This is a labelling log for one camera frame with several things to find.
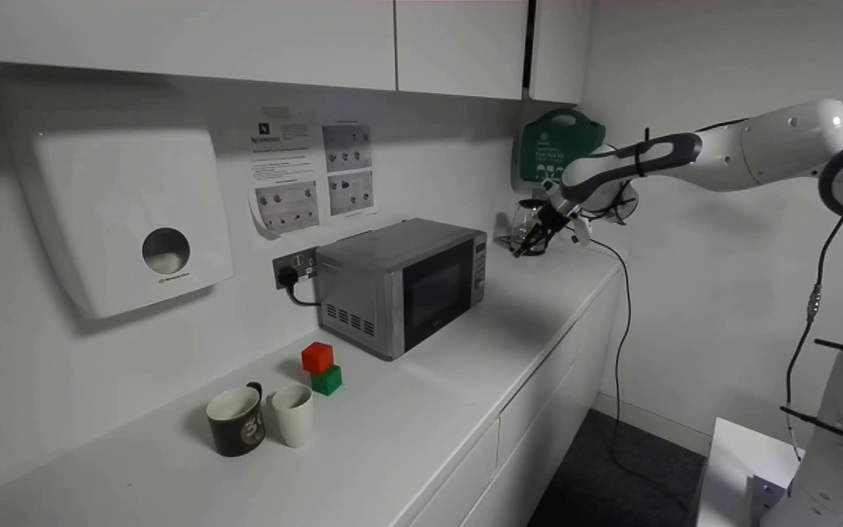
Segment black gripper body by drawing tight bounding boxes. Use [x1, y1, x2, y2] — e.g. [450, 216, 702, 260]
[513, 198, 588, 257]

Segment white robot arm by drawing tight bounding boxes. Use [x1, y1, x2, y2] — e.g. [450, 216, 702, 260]
[507, 99, 843, 527]

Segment white robot base table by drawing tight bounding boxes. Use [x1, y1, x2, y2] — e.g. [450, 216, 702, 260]
[696, 419, 800, 527]

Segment grey microwave oven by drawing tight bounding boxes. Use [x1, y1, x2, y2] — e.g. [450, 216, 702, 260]
[316, 220, 485, 361]

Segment glass electric kettle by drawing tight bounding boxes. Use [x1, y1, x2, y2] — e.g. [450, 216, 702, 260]
[494, 201, 528, 251]

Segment green first aid box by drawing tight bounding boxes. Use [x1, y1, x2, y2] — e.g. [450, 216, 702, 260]
[518, 108, 605, 187]

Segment white counter base cabinets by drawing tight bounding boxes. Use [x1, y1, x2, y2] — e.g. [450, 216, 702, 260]
[396, 272, 629, 527]

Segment red cube block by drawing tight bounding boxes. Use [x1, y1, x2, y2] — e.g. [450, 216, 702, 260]
[301, 343, 333, 374]

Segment green cube block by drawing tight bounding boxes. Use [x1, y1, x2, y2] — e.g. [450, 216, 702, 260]
[311, 365, 343, 394]

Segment white mug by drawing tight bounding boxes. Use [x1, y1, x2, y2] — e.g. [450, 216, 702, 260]
[270, 386, 313, 447]

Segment black paper cup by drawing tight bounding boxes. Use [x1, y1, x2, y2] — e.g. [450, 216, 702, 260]
[206, 381, 266, 456]

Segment white paper towel dispenser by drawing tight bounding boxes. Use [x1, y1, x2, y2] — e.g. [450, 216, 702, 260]
[14, 128, 231, 318]

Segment black kettle power cable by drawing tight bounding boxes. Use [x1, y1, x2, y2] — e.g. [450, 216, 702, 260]
[585, 238, 636, 422]

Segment upper wall cabinets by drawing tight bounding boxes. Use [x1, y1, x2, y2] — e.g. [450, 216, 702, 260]
[0, 0, 594, 103]

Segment right wall instruction poster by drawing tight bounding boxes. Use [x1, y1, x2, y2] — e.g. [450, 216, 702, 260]
[323, 122, 374, 213]

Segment wall instruction poster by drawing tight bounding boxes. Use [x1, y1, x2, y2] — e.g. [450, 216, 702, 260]
[323, 122, 374, 213]
[250, 116, 320, 239]

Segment wall power socket with plug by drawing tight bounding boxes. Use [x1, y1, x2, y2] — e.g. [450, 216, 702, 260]
[273, 248, 316, 308]

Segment left wall instruction poster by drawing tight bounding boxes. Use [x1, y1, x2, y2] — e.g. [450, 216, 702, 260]
[250, 116, 320, 239]

